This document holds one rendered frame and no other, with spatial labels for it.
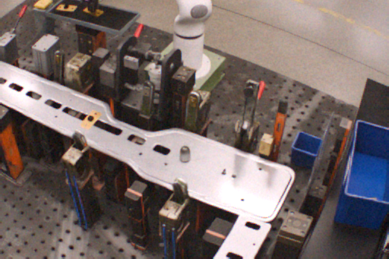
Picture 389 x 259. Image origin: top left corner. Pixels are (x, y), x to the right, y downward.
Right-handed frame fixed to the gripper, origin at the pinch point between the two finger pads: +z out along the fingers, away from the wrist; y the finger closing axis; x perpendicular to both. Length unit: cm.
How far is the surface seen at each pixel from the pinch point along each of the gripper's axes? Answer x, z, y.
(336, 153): 102, 10, 1
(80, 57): 9.5, 10.8, 15.6
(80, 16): -1.8, 2.8, 5.0
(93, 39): 4.0, 11.7, 4.3
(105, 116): 31.5, 18.8, 25.7
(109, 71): 23.8, 11.1, 14.8
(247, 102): 71, 4, 6
